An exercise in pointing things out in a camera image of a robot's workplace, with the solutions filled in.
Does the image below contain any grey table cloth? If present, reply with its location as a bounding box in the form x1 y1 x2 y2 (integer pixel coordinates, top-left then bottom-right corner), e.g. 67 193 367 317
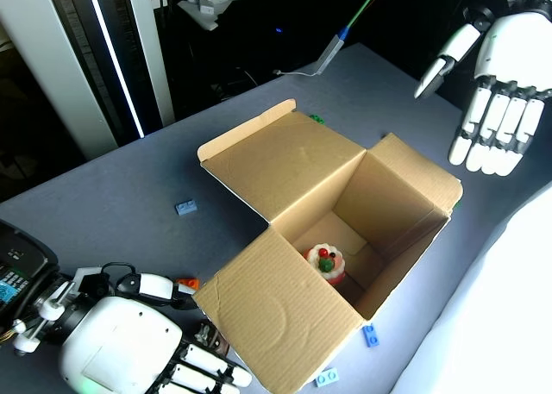
0 42 552 394

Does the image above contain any grey cable adapter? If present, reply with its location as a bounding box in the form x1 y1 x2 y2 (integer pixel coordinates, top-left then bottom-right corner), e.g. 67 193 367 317
314 34 346 75

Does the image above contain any thin white cable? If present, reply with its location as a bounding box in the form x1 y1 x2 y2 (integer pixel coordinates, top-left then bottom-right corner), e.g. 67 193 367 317
273 68 318 78

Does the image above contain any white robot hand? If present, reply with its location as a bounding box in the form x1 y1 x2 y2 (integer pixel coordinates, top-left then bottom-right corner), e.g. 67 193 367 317
413 8 552 178
60 272 254 394

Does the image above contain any white light strip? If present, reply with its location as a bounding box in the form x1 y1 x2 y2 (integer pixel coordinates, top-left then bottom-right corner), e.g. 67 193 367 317
85 0 146 139

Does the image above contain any wide white cabinet panel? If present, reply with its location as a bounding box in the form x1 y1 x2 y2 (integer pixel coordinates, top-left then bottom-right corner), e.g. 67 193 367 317
0 0 118 160

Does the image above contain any narrow white cabinet post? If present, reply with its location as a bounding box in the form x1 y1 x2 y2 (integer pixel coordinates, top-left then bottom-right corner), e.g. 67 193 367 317
124 0 176 126

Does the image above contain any brown cardboard box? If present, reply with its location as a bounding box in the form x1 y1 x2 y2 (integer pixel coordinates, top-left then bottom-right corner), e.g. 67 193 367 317
191 97 465 394

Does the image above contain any white backdrop cloth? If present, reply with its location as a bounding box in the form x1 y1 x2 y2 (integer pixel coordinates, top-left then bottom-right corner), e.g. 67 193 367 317
390 191 552 394

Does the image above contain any green cable with blue plug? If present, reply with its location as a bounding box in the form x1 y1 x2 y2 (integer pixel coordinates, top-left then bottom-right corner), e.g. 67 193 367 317
338 0 389 40

